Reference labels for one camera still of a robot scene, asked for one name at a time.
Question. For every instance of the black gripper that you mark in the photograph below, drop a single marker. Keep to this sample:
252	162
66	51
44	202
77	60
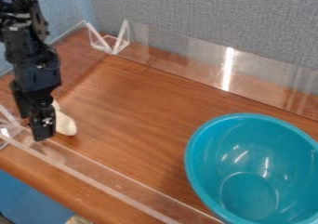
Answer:
38	77

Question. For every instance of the white brown toy mushroom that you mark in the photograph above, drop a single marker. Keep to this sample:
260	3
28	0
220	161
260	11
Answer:
66	124

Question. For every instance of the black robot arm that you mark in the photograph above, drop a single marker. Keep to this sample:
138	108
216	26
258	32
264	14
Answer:
23	26

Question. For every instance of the blue plastic bowl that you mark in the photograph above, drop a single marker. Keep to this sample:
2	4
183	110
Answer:
252	166

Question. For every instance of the clear acrylic front panel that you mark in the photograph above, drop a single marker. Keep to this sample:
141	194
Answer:
103	194

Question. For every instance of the clear acrylic panel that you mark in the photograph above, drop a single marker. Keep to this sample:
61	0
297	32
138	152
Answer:
266	80
103	194
79	55

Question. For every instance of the clear acrylic left panel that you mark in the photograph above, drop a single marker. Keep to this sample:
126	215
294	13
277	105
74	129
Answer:
79	55

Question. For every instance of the clear acrylic back panel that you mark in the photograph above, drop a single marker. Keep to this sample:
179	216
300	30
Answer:
266	80

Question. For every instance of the clear acrylic corner bracket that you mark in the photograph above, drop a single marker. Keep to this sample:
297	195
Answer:
110	44

